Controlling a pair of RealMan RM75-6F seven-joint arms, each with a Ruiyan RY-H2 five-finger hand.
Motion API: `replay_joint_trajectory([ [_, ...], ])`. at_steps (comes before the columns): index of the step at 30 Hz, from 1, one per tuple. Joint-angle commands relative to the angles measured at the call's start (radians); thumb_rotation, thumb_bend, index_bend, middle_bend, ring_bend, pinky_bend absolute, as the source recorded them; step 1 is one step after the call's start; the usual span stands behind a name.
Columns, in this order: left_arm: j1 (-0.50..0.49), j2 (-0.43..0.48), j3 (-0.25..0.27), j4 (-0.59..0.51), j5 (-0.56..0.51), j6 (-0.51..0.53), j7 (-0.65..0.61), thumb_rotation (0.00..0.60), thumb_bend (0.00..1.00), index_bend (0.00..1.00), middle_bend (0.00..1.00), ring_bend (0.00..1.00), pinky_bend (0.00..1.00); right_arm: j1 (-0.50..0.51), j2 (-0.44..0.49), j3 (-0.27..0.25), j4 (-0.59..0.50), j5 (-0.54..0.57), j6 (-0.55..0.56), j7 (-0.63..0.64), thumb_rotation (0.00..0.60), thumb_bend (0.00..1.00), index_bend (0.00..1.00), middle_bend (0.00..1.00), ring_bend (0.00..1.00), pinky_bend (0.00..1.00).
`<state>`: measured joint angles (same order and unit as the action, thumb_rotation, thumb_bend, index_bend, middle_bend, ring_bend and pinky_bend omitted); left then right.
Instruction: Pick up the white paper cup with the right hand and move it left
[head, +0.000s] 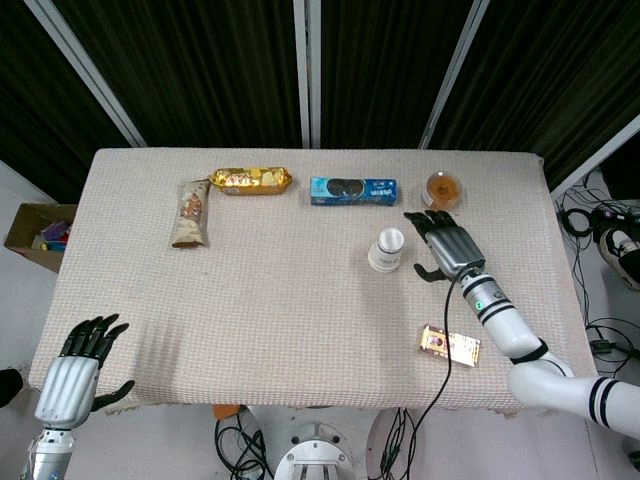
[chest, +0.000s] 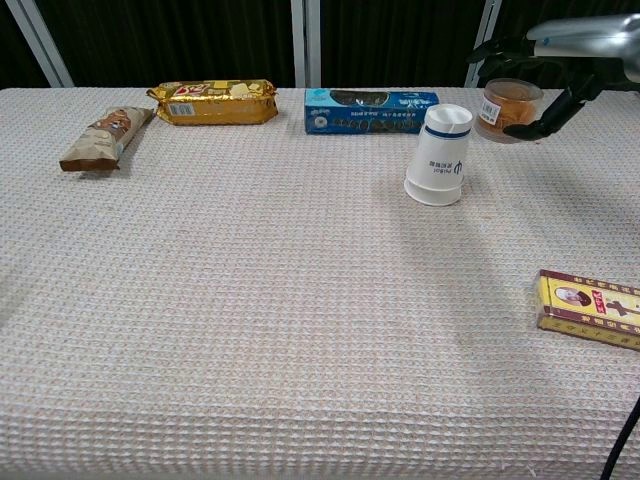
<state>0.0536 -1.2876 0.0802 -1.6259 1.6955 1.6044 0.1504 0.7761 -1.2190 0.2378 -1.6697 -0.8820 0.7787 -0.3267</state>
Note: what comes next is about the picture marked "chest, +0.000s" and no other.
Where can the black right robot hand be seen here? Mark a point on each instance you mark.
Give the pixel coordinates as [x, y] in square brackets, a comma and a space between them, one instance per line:
[550, 117]

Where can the white paper cup blue band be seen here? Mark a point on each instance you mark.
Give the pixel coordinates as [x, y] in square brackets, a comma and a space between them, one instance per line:
[440, 147]

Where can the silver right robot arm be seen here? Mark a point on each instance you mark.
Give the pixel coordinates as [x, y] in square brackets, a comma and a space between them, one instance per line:
[587, 37]

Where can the clear round pastry container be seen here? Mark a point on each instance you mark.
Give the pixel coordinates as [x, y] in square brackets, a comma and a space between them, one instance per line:
[506, 109]

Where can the blue cookie box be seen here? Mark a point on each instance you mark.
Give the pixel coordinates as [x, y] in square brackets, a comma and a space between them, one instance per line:
[367, 112]

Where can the yellow red medicine box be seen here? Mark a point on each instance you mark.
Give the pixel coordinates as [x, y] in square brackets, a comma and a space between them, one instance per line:
[590, 307]

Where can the beige woven tablecloth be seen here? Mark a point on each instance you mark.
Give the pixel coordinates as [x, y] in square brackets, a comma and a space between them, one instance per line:
[280, 300]

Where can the gold foil snack package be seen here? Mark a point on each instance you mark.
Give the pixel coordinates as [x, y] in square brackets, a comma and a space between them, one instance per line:
[215, 102]

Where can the brown bear snack bag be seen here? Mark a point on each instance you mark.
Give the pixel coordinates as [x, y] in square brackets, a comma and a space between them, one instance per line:
[107, 137]

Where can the white metal frame post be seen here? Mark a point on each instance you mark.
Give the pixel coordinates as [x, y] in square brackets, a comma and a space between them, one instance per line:
[305, 42]
[40, 42]
[482, 50]

